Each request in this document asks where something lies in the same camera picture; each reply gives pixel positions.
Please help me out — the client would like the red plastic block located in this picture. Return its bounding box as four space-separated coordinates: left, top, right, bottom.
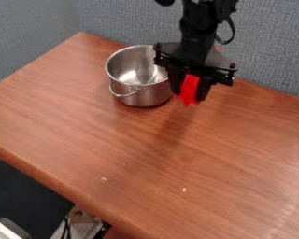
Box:
174 46 221 107

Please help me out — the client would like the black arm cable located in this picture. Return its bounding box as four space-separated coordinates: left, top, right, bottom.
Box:
213 15 236 46

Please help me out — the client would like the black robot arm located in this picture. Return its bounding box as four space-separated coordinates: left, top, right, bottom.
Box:
153 0 237 105

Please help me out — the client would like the grey table leg frame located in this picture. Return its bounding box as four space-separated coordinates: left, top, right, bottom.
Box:
49 205 110 239

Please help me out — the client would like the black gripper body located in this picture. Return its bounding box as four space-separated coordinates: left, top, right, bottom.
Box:
153 29 236 87

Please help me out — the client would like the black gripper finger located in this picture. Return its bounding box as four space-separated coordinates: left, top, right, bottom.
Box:
196 77 213 102
166 66 185 95

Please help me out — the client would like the stainless steel pot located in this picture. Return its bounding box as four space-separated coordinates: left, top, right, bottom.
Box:
103 45 172 107

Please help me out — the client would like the white object at corner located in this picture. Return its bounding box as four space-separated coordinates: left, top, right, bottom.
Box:
0 215 22 239

